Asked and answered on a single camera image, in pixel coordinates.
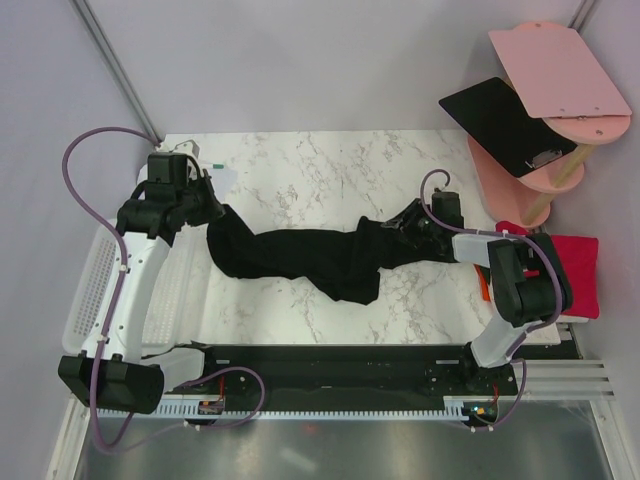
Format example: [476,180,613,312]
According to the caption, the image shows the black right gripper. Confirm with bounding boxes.
[381,197,440,250]

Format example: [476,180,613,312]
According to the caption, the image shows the black t-shirt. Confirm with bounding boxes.
[207,199,455,305]

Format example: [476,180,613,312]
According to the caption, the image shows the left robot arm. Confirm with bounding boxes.
[58,152,224,414]

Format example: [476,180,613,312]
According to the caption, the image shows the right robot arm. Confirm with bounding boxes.
[382,190,573,394]

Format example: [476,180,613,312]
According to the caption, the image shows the white paper sheet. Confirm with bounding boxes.
[153,140,238,200]

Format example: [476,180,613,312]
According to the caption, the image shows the orange folded t-shirt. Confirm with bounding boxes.
[474,265,491,302]

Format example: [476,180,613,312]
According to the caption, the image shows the white plastic basket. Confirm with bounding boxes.
[62,226,199,356]

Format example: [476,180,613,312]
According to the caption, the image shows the black clipboard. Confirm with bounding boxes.
[439,77,577,178]

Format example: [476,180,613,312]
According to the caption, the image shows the red folded t-shirt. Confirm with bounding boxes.
[489,221,599,326]

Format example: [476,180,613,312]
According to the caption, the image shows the white folded t-shirt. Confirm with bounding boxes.
[556,314,590,324]

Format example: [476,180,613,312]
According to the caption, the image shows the pink wooden shelf stand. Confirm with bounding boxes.
[468,22,632,229]

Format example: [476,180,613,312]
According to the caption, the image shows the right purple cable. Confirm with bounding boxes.
[418,169,566,434]

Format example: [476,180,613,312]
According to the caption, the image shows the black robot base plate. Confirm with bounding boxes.
[183,345,517,410]

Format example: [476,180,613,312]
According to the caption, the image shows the white slotted cable duct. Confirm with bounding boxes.
[92,395,496,420]

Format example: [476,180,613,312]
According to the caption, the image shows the aluminium frame post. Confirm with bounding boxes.
[69,0,161,141]

